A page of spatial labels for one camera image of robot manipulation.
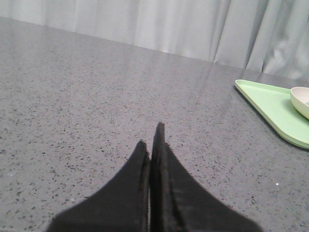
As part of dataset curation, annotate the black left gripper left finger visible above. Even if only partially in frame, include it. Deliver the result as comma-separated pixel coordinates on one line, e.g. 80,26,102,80
47,142,150,232

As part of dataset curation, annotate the white pleated curtain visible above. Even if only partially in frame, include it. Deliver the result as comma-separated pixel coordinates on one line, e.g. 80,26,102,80
0,0,309,80

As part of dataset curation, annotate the light green plastic tray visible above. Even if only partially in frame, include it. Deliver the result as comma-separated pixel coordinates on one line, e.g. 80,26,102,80
235,79,309,149

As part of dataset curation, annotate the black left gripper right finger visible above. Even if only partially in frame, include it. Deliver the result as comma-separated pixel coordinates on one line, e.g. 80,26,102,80
150,122,262,232

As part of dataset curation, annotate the cream round plate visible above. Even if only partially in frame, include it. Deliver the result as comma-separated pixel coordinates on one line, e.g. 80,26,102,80
290,87,309,119

